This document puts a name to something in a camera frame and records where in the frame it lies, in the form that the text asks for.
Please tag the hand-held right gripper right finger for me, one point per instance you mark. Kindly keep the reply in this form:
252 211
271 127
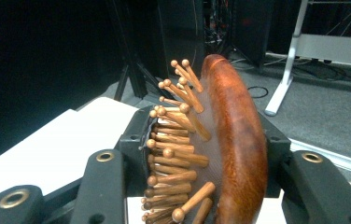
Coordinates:
276 149

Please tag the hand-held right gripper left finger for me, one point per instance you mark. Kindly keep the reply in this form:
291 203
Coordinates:
134 149

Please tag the brown wooden hairbrush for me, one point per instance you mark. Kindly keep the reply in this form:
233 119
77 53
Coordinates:
239 140

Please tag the black tripod stand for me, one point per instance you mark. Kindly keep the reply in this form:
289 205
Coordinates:
139 77

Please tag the white metal stand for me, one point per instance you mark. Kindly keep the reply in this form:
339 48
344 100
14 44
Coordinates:
335 48

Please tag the black equipment cabinet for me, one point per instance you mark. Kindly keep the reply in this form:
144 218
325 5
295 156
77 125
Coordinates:
179 34

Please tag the metal floor rail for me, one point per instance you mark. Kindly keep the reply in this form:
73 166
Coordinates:
335 158

